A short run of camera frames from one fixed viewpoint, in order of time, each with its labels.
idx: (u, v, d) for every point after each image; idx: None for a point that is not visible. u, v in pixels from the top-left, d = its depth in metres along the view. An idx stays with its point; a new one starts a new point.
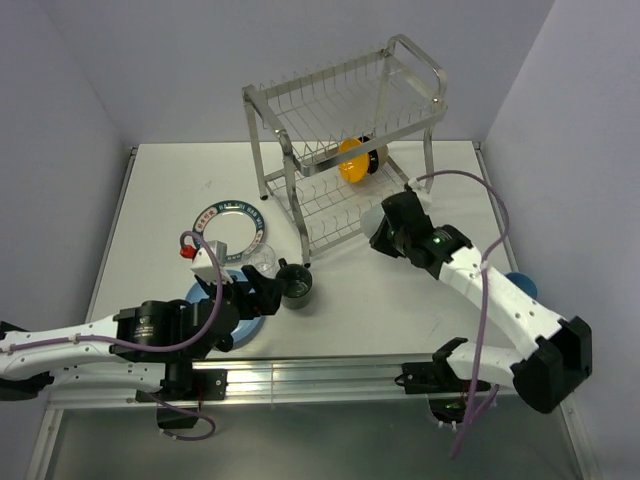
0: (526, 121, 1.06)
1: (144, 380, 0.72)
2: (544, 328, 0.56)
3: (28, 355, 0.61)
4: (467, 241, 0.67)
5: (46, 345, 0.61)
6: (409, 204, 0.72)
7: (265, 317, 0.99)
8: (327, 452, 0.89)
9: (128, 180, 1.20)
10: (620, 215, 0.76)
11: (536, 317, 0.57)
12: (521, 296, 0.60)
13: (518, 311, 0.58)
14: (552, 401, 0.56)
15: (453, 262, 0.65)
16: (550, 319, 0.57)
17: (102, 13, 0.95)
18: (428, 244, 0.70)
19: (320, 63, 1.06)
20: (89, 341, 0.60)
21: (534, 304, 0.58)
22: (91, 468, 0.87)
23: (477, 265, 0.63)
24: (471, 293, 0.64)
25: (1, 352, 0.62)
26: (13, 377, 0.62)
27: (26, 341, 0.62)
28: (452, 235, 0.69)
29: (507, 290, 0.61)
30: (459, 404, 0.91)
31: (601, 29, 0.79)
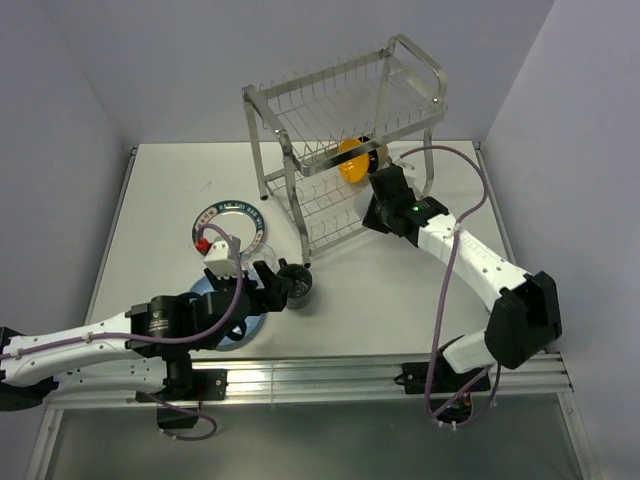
0: (525, 121, 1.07)
1: (147, 380, 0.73)
2: (509, 281, 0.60)
3: (38, 358, 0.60)
4: (444, 209, 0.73)
5: (56, 346, 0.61)
6: (394, 176, 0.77)
7: (265, 317, 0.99)
8: (327, 453, 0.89)
9: (128, 180, 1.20)
10: (620, 215, 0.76)
11: (503, 272, 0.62)
12: (489, 255, 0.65)
13: (486, 267, 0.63)
14: (517, 351, 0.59)
15: (428, 226, 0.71)
16: (516, 274, 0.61)
17: (103, 13, 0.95)
18: (408, 213, 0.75)
19: (320, 63, 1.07)
20: (104, 339, 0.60)
21: (502, 262, 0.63)
22: (91, 469, 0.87)
23: (450, 228, 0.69)
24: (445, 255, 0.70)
25: (8, 357, 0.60)
26: (24, 380, 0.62)
27: (33, 344, 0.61)
28: (431, 204, 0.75)
29: (478, 249, 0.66)
30: (458, 404, 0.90)
31: (601, 30, 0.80)
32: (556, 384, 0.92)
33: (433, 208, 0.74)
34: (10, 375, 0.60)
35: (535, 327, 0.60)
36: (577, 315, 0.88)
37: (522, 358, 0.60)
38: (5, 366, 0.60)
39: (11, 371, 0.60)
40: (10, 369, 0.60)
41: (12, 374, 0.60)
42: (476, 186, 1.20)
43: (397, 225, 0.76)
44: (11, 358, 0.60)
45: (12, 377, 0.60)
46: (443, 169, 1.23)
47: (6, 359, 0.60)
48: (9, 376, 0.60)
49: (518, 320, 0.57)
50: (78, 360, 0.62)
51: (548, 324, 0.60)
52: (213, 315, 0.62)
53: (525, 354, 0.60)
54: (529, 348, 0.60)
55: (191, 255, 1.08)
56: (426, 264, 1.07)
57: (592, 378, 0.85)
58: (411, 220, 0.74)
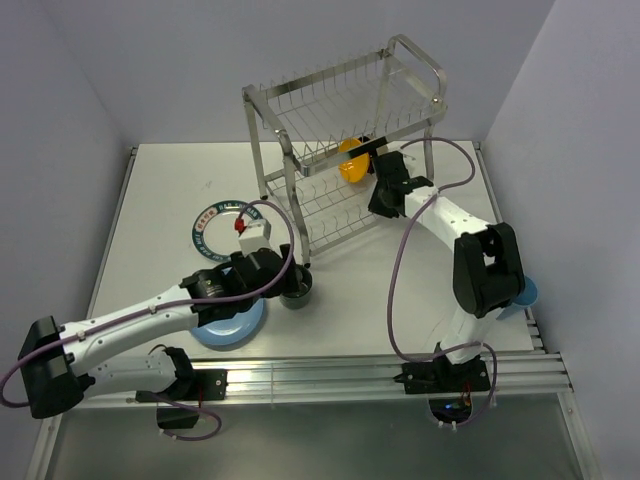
0: (525, 122, 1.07)
1: (162, 373, 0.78)
2: (470, 228, 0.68)
3: (105, 335, 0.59)
4: (428, 182, 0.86)
5: (122, 320, 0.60)
6: (390, 157, 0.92)
7: (266, 316, 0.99)
8: (327, 453, 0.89)
9: (128, 180, 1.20)
10: (621, 215, 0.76)
11: (467, 222, 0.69)
12: (459, 213, 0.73)
13: (454, 219, 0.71)
14: (476, 291, 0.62)
15: (413, 193, 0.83)
16: (479, 224, 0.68)
17: (103, 13, 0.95)
18: (397, 186, 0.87)
19: (320, 63, 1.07)
20: (169, 307, 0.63)
21: (468, 216, 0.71)
22: (90, 469, 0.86)
23: (430, 192, 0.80)
24: (426, 218, 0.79)
25: (73, 339, 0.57)
26: (87, 365, 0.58)
27: (96, 323, 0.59)
28: (418, 179, 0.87)
29: (450, 208, 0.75)
30: (458, 404, 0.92)
31: (601, 30, 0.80)
32: (556, 385, 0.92)
33: (419, 182, 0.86)
34: (79, 356, 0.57)
35: (496, 274, 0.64)
36: (578, 314, 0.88)
37: (483, 302, 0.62)
38: (72, 349, 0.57)
39: (79, 353, 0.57)
40: (78, 350, 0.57)
41: (82, 355, 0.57)
42: (476, 186, 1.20)
43: (388, 197, 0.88)
44: (77, 340, 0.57)
45: (80, 360, 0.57)
46: (443, 170, 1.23)
47: (71, 342, 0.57)
48: (78, 358, 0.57)
49: (475, 255, 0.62)
50: (141, 335, 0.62)
51: (509, 272, 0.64)
52: (260, 270, 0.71)
53: (487, 299, 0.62)
54: (490, 292, 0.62)
55: (192, 255, 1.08)
56: (426, 264, 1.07)
57: (592, 378, 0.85)
58: (400, 193, 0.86)
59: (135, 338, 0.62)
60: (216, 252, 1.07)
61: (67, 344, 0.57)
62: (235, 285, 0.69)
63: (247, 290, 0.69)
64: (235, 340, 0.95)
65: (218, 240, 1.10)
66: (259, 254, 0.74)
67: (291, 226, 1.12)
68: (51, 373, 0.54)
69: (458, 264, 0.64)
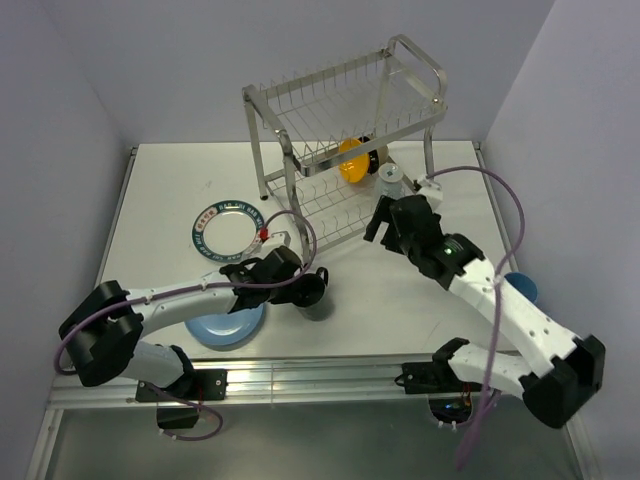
0: (526, 121, 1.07)
1: (175, 364, 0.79)
2: (559, 350, 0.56)
3: (167, 302, 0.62)
4: (478, 253, 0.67)
5: (181, 291, 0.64)
6: (419, 211, 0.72)
7: (265, 317, 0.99)
8: (327, 454, 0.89)
9: (128, 181, 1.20)
10: (621, 215, 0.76)
11: (552, 338, 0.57)
12: (535, 315, 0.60)
13: (532, 329, 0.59)
14: (562, 418, 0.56)
15: (464, 275, 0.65)
16: (565, 339, 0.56)
17: (102, 13, 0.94)
18: (437, 255, 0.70)
19: (320, 63, 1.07)
20: (216, 287, 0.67)
21: (549, 324, 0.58)
22: (89, 470, 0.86)
23: (490, 279, 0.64)
24: (482, 307, 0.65)
25: (141, 299, 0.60)
26: (146, 329, 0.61)
27: (159, 290, 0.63)
28: (463, 245, 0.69)
29: (519, 305, 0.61)
30: (458, 404, 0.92)
31: (601, 31, 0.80)
32: None
33: (469, 256, 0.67)
34: (146, 317, 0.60)
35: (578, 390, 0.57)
36: (577, 315, 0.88)
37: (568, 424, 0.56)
38: (139, 310, 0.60)
39: (147, 314, 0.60)
40: (146, 311, 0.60)
41: (149, 316, 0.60)
42: (475, 187, 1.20)
43: (426, 267, 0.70)
44: (144, 301, 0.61)
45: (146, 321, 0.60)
46: (444, 169, 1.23)
47: (139, 303, 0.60)
48: (145, 319, 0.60)
49: (569, 394, 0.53)
50: (190, 310, 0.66)
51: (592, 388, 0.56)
52: (284, 264, 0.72)
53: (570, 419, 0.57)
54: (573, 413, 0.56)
55: (192, 255, 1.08)
56: None
57: None
58: (444, 265, 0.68)
59: (185, 311, 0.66)
60: (216, 252, 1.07)
61: (135, 305, 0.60)
62: (262, 275, 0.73)
63: (272, 281, 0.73)
64: (235, 340, 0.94)
65: (218, 240, 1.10)
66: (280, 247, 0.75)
67: (295, 232, 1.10)
68: (122, 328, 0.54)
69: (544, 393, 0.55)
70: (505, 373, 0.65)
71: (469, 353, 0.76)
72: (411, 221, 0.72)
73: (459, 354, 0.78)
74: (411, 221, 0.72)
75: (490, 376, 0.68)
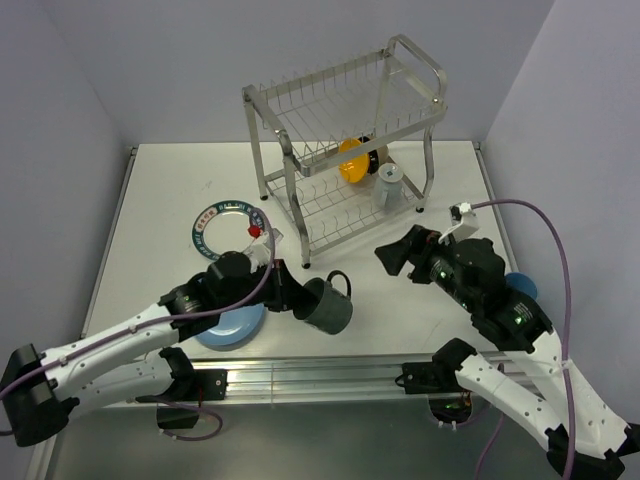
0: (525, 121, 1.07)
1: (157, 377, 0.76)
2: (611, 441, 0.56)
3: (88, 358, 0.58)
4: (548, 326, 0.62)
5: (103, 344, 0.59)
6: (493, 268, 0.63)
7: (265, 317, 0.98)
8: (326, 454, 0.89)
9: (128, 181, 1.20)
10: (620, 214, 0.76)
11: (608, 428, 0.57)
12: (593, 399, 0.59)
13: (591, 418, 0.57)
14: None
15: (534, 352, 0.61)
16: (617, 427, 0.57)
17: (102, 13, 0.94)
18: (506, 321, 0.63)
19: (320, 63, 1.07)
20: (149, 326, 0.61)
21: (605, 412, 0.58)
22: (89, 469, 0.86)
23: (559, 361, 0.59)
24: (540, 380, 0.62)
25: (55, 364, 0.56)
26: (72, 388, 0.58)
27: (78, 347, 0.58)
28: (533, 312, 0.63)
29: (582, 390, 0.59)
30: (458, 404, 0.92)
31: (601, 30, 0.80)
32: None
33: (536, 325, 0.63)
34: (62, 381, 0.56)
35: None
36: (577, 315, 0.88)
37: None
38: (54, 375, 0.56)
39: (62, 378, 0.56)
40: (60, 376, 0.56)
41: (65, 380, 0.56)
42: (475, 186, 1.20)
43: (488, 329, 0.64)
44: (59, 365, 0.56)
45: (63, 385, 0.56)
46: (443, 170, 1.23)
47: (53, 367, 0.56)
48: (61, 384, 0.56)
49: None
50: (123, 356, 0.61)
51: None
52: (224, 279, 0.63)
53: None
54: None
55: (192, 255, 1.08)
56: None
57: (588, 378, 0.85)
58: (510, 332, 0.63)
59: (118, 359, 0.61)
60: (216, 252, 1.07)
61: (50, 370, 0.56)
62: (209, 297, 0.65)
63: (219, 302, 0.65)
64: (235, 341, 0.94)
65: (218, 240, 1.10)
66: (221, 258, 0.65)
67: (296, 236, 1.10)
68: (36, 400, 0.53)
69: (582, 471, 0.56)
70: (528, 415, 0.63)
71: (482, 372, 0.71)
72: (479, 280, 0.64)
73: (470, 369, 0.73)
74: (478, 279, 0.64)
75: (505, 406, 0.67)
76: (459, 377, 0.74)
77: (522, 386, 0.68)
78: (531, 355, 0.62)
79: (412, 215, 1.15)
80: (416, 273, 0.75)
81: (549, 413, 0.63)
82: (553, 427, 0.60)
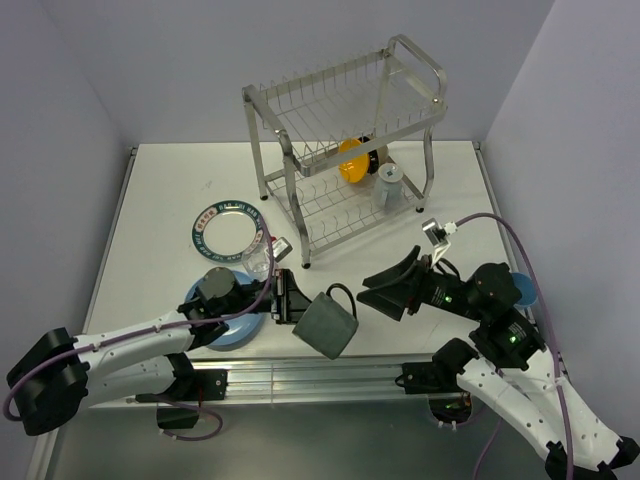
0: (525, 121, 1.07)
1: (159, 374, 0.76)
2: (604, 454, 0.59)
3: (118, 348, 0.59)
4: (541, 345, 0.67)
5: (131, 336, 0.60)
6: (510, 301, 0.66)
7: (265, 316, 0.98)
8: (326, 454, 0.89)
9: (128, 181, 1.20)
10: (621, 214, 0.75)
11: (600, 442, 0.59)
12: (586, 414, 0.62)
13: (583, 431, 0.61)
14: None
15: (528, 370, 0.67)
16: (610, 440, 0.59)
17: (102, 13, 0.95)
18: (502, 342, 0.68)
19: (320, 63, 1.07)
20: (173, 327, 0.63)
21: (597, 427, 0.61)
22: (90, 469, 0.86)
23: (553, 377, 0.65)
24: (535, 395, 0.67)
25: (87, 349, 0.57)
26: (95, 377, 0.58)
27: (109, 336, 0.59)
28: (529, 335, 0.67)
29: (574, 405, 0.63)
30: (458, 404, 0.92)
31: (601, 29, 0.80)
32: None
33: (529, 346, 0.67)
34: (92, 366, 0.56)
35: None
36: (577, 316, 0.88)
37: None
38: (86, 359, 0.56)
39: (93, 363, 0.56)
40: (91, 361, 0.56)
41: (96, 366, 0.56)
42: (475, 186, 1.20)
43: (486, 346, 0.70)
44: (92, 350, 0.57)
45: (94, 370, 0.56)
46: (443, 170, 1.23)
47: (85, 352, 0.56)
48: (92, 369, 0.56)
49: None
50: (144, 352, 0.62)
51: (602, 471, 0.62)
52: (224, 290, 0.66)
53: None
54: None
55: (191, 255, 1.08)
56: None
57: (588, 378, 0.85)
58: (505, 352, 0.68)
59: (138, 354, 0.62)
60: (216, 252, 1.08)
61: (81, 354, 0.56)
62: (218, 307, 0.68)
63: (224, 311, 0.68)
64: (235, 341, 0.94)
65: (218, 240, 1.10)
66: (205, 278, 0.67)
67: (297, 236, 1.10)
68: (66, 380, 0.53)
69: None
70: (529, 426, 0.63)
71: (485, 377, 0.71)
72: (492, 307, 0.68)
73: (472, 374, 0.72)
74: (491, 307, 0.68)
75: (505, 415, 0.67)
76: (460, 381, 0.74)
77: (524, 396, 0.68)
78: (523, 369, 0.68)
79: (413, 215, 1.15)
80: (416, 303, 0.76)
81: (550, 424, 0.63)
82: (553, 439, 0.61)
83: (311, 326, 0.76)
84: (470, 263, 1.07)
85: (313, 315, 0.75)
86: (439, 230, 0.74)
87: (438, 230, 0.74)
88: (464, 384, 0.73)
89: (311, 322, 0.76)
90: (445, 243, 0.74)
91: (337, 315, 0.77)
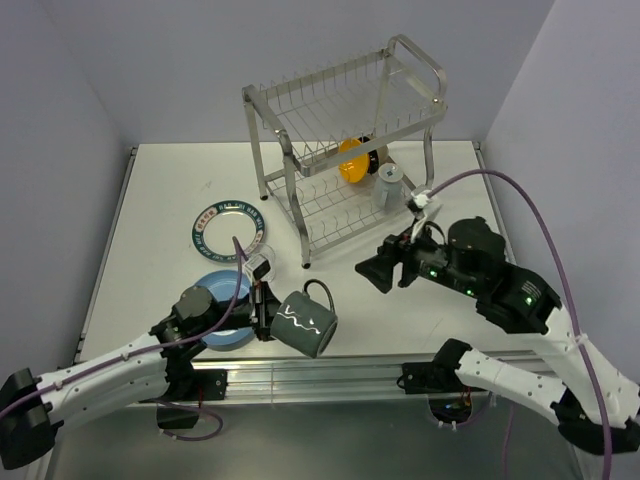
0: (525, 121, 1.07)
1: (150, 385, 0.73)
2: (630, 408, 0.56)
3: (82, 383, 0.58)
4: (557, 300, 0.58)
5: (98, 368, 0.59)
6: (491, 250, 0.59)
7: None
8: (327, 453, 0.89)
9: (128, 181, 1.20)
10: (621, 214, 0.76)
11: (626, 397, 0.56)
12: (607, 369, 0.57)
13: (609, 389, 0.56)
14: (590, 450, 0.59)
15: (547, 333, 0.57)
16: (632, 393, 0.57)
17: (101, 14, 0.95)
18: (513, 302, 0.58)
19: (320, 64, 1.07)
20: (141, 353, 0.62)
21: (620, 380, 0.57)
22: (90, 469, 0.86)
23: (574, 337, 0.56)
24: (553, 358, 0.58)
25: (50, 388, 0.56)
26: (63, 414, 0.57)
27: (73, 372, 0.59)
28: (539, 289, 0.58)
29: (596, 362, 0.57)
30: (458, 404, 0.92)
31: (600, 30, 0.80)
32: None
33: (545, 299, 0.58)
34: (56, 405, 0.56)
35: None
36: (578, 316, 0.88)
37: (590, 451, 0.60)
38: (49, 398, 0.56)
39: (57, 402, 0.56)
40: (55, 399, 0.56)
41: (59, 404, 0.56)
42: (475, 186, 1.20)
43: (498, 314, 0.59)
44: (54, 388, 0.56)
45: (58, 408, 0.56)
46: (444, 170, 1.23)
47: (48, 391, 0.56)
48: (56, 408, 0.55)
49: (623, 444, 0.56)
50: (115, 381, 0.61)
51: None
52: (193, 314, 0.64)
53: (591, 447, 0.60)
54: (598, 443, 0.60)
55: (191, 255, 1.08)
56: None
57: None
58: (518, 314, 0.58)
59: (108, 385, 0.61)
60: (216, 251, 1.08)
61: (44, 394, 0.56)
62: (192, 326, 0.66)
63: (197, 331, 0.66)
64: (235, 341, 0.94)
65: (218, 240, 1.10)
66: (182, 296, 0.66)
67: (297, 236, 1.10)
68: (31, 423, 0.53)
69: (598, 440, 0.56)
70: (531, 394, 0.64)
71: (480, 364, 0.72)
72: (480, 263, 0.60)
73: (468, 366, 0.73)
74: (479, 262, 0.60)
75: (507, 391, 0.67)
76: (459, 375, 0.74)
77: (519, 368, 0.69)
78: (541, 332, 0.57)
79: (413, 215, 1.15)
80: (407, 276, 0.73)
81: (551, 387, 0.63)
82: (557, 400, 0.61)
83: (281, 328, 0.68)
84: None
85: (283, 314, 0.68)
86: (413, 203, 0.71)
87: (411, 203, 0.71)
88: (464, 378, 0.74)
89: (280, 323, 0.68)
90: (421, 216, 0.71)
91: (307, 307, 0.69)
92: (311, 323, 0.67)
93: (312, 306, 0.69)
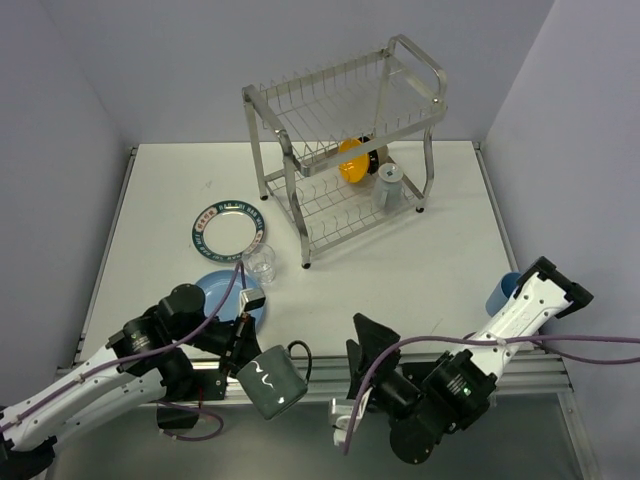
0: (525, 121, 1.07)
1: (145, 391, 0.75)
2: (555, 295, 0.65)
3: (40, 414, 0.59)
4: (463, 357, 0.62)
5: (54, 397, 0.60)
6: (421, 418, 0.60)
7: (265, 317, 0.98)
8: (326, 454, 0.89)
9: (128, 181, 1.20)
10: (621, 215, 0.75)
11: (547, 297, 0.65)
12: (522, 309, 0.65)
13: (541, 310, 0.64)
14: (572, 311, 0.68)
15: (496, 371, 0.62)
16: (541, 287, 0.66)
17: (101, 14, 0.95)
18: (472, 401, 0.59)
19: (320, 63, 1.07)
20: (96, 373, 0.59)
21: (531, 299, 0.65)
22: (90, 468, 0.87)
23: (498, 346, 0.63)
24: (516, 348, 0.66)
25: (9, 424, 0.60)
26: (32, 443, 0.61)
27: (32, 403, 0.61)
28: (453, 372, 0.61)
29: (518, 322, 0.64)
30: None
31: (601, 30, 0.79)
32: (555, 385, 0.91)
33: (468, 367, 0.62)
34: (17, 440, 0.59)
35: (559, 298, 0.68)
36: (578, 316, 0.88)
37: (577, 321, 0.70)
38: (10, 434, 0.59)
39: (17, 437, 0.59)
40: (15, 435, 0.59)
41: (20, 438, 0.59)
42: (475, 186, 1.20)
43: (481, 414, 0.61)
44: (12, 425, 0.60)
45: (20, 442, 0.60)
46: (444, 170, 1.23)
47: (8, 428, 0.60)
48: (17, 442, 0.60)
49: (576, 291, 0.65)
50: (79, 404, 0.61)
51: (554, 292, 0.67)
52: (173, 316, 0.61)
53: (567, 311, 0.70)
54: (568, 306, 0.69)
55: (192, 256, 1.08)
56: (425, 266, 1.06)
57: (589, 380, 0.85)
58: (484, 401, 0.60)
59: (74, 407, 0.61)
60: (216, 252, 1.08)
61: (7, 430, 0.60)
62: (162, 334, 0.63)
63: (169, 339, 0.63)
64: None
65: (218, 240, 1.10)
66: (171, 292, 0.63)
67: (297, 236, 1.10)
68: None
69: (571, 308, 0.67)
70: None
71: None
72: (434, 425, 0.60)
73: None
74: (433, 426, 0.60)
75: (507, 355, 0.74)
76: None
77: None
78: (495, 378, 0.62)
79: (413, 215, 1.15)
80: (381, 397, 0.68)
81: None
82: None
83: (250, 378, 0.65)
84: (470, 264, 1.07)
85: (257, 364, 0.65)
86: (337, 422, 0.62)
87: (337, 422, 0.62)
88: None
89: (251, 371, 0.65)
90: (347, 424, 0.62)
91: (283, 370, 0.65)
92: (278, 385, 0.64)
93: (289, 367, 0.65)
